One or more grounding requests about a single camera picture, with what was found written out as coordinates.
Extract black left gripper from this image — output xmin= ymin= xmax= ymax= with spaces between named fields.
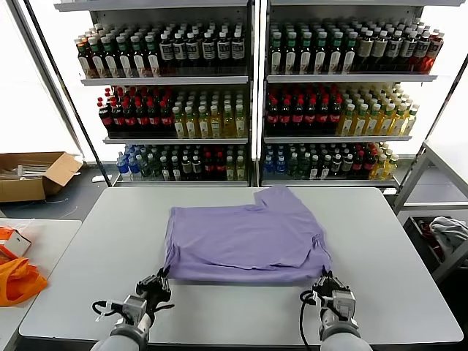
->
xmin=135 ymin=268 xmax=173 ymax=314

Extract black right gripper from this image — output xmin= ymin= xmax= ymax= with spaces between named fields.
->
xmin=312 ymin=269 xmax=352 ymax=310

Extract purple printed t-shirt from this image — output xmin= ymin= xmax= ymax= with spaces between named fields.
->
xmin=163 ymin=184 xmax=333 ymax=285

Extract black storage bin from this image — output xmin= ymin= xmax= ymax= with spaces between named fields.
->
xmin=401 ymin=214 xmax=456 ymax=273

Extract cola bottle red cap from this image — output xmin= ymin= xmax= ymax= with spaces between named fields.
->
xmin=291 ymin=97 xmax=305 ymax=129
xmin=110 ymin=100 xmax=124 ymax=135
xmin=329 ymin=97 xmax=343 ymax=129
xmin=304 ymin=97 xmax=318 ymax=129
xmin=279 ymin=97 xmax=293 ymax=129
xmin=317 ymin=97 xmax=331 ymax=129
xmin=214 ymin=152 xmax=226 ymax=180
xmin=135 ymin=100 xmax=149 ymax=134
xmin=159 ymin=100 xmax=173 ymax=132
xmin=265 ymin=97 xmax=279 ymax=129
xmin=147 ymin=100 xmax=161 ymax=133
xmin=97 ymin=100 xmax=113 ymax=135
xmin=363 ymin=150 xmax=377 ymax=176
xmin=203 ymin=152 xmax=215 ymax=180
xmin=122 ymin=100 xmax=137 ymax=135
xmin=352 ymin=151 xmax=366 ymax=176

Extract grey white crumpled cloth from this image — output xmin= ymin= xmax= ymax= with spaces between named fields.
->
xmin=428 ymin=216 xmax=468 ymax=259

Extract orange cloth bag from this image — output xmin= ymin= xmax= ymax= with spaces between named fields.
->
xmin=0 ymin=255 xmax=48 ymax=307

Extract small orange white box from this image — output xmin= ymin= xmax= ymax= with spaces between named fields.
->
xmin=0 ymin=225 xmax=33 ymax=257

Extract open cardboard box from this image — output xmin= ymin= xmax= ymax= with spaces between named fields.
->
xmin=0 ymin=151 xmax=84 ymax=203

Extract white packing strips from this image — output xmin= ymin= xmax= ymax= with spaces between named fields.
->
xmin=0 ymin=162 xmax=52 ymax=181

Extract grey metal shelf unit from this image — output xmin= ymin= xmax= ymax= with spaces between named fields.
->
xmin=257 ymin=0 xmax=453 ymax=188
xmin=53 ymin=0 xmax=257 ymax=188

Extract black slanted pole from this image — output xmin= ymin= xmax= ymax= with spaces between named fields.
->
xmin=22 ymin=0 xmax=113 ymax=186

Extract dark bottle green label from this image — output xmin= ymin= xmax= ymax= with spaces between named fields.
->
xmin=298 ymin=31 xmax=313 ymax=75
xmin=342 ymin=31 xmax=358 ymax=75
xmin=116 ymin=35 xmax=131 ymax=78
xmin=313 ymin=31 xmax=328 ymax=75
xmin=130 ymin=35 xmax=146 ymax=78
xmin=269 ymin=31 xmax=283 ymax=75
xmin=145 ymin=34 xmax=161 ymax=78
xmin=284 ymin=31 xmax=298 ymax=75
xmin=328 ymin=31 xmax=343 ymax=75
xmin=88 ymin=37 xmax=105 ymax=79
xmin=101 ymin=36 xmax=117 ymax=78

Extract dark bottle white blue label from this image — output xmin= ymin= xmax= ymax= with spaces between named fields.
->
xmin=387 ymin=29 xmax=403 ymax=70
xmin=401 ymin=29 xmax=418 ymax=71
xmin=172 ymin=32 xmax=186 ymax=69
xmin=230 ymin=31 xmax=245 ymax=69
xmin=415 ymin=30 xmax=431 ymax=72
xmin=185 ymin=32 xmax=200 ymax=69
xmin=216 ymin=31 xmax=231 ymax=69
xmin=159 ymin=33 xmax=173 ymax=69
xmin=200 ymin=31 xmax=216 ymax=69

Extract dark bottle beige label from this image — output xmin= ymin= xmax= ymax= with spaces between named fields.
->
xmin=357 ymin=30 xmax=373 ymax=70
xmin=371 ymin=29 xmax=388 ymax=70

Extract reddish tea bottle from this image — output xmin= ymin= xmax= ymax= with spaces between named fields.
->
xmin=76 ymin=39 xmax=91 ymax=78

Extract red drink bottle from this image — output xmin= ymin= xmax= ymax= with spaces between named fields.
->
xmin=426 ymin=32 xmax=445 ymax=73

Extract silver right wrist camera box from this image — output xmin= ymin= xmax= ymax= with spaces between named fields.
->
xmin=330 ymin=290 xmax=358 ymax=322

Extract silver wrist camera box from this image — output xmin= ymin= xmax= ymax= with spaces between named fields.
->
xmin=330 ymin=290 xmax=358 ymax=322
xmin=121 ymin=294 xmax=148 ymax=323

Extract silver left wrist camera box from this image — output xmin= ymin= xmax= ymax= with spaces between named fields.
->
xmin=121 ymin=294 xmax=148 ymax=323

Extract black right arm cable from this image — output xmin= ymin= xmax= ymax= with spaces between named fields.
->
xmin=299 ymin=290 xmax=325 ymax=347

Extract grey metal frame table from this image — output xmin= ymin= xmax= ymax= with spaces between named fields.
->
xmin=393 ymin=140 xmax=468 ymax=284

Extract grey slanted frame post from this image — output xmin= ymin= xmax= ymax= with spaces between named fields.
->
xmin=7 ymin=0 xmax=87 ymax=164

